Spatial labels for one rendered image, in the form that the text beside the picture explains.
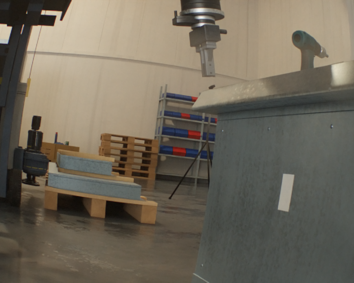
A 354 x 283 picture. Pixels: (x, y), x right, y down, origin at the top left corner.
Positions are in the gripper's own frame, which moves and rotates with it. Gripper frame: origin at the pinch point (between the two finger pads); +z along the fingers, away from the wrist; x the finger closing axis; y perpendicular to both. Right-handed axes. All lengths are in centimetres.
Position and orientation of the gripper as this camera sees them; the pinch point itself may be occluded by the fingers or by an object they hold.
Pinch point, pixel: (207, 69)
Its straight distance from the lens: 138.3
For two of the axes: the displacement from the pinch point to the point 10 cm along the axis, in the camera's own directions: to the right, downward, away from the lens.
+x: -3.0, 0.0, 9.5
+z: 0.6, 10.0, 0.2
